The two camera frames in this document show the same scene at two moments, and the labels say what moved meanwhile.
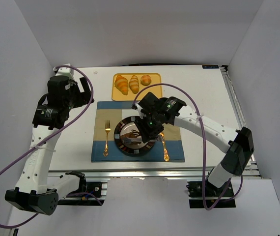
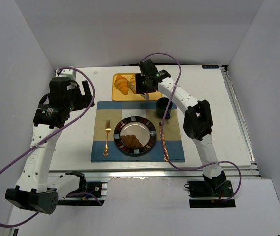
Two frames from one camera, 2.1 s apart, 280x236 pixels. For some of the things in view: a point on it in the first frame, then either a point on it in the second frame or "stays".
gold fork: x=107 y=129 stays
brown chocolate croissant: x=133 y=134 -> x=131 y=141
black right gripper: x=148 y=132 -> x=141 y=88
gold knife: x=166 y=155 stays
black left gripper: x=80 y=92 stays
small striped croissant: x=134 y=84 stays
